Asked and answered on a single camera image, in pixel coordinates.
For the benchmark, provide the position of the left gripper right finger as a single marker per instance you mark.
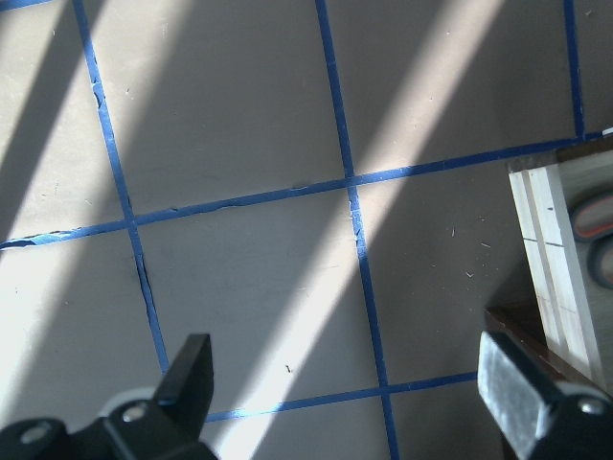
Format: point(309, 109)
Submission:
point(540, 417)

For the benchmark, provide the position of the orange and white scissors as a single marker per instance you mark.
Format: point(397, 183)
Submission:
point(591, 223)

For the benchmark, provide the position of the brown wooden drawer cabinet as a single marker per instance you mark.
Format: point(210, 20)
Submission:
point(523, 319)

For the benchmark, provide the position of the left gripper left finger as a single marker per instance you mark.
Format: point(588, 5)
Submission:
point(168, 424)

